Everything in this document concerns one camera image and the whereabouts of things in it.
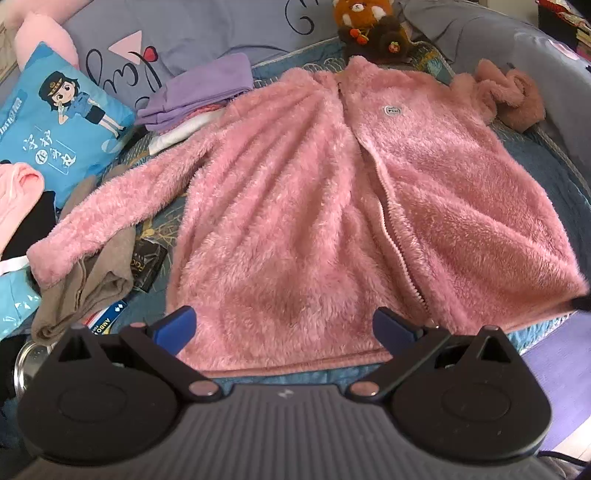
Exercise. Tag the purple folded cloth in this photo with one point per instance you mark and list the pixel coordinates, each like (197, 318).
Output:
(203, 85)

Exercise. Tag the pink fleece jacket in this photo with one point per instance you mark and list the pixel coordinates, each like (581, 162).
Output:
(300, 207)

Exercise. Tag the black packet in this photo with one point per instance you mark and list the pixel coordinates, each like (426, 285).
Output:
(150, 263)

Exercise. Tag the taupe folded garment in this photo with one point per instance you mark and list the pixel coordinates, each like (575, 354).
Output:
(97, 281)

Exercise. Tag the white folded cloth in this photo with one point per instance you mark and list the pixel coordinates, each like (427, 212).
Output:
(180, 134)

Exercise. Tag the grey-blue bed sheet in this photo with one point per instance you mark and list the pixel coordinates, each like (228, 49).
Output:
(498, 32)

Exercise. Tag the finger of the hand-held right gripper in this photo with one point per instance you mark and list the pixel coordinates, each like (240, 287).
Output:
(582, 302)

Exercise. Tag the salmon pink garment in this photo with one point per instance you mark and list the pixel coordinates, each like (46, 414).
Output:
(18, 198)

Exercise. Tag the purple mat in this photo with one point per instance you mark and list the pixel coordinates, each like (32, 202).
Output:
(561, 383)

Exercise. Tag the light blue plastic bag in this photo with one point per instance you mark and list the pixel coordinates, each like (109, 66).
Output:
(16, 304)

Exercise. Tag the black garment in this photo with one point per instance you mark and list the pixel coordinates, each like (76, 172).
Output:
(32, 226)

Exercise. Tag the red white blue booklet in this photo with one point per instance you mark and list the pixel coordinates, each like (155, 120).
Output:
(108, 314)

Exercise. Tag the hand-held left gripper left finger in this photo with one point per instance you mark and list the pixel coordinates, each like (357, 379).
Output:
(178, 325)

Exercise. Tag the red panda plush toy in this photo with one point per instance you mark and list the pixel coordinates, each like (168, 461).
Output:
(369, 27)

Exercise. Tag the grey-blue printed pillow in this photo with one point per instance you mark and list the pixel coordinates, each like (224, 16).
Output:
(207, 32)

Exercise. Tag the dusty pink fluffy cloth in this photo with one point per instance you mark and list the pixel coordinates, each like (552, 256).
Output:
(512, 94)

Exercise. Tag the stack of books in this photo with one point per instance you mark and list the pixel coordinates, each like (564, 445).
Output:
(565, 23)

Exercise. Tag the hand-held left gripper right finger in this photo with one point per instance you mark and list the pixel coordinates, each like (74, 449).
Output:
(392, 330)

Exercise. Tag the blue cartoon print pillow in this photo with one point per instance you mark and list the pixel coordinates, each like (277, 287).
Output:
(60, 120)

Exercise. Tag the round metal tin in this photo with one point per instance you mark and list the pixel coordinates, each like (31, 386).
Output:
(30, 367)

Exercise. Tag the pink plush pillow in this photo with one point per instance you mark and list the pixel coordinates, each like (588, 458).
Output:
(44, 41)

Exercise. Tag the red folded cloth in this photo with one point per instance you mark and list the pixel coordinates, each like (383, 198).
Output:
(213, 109)

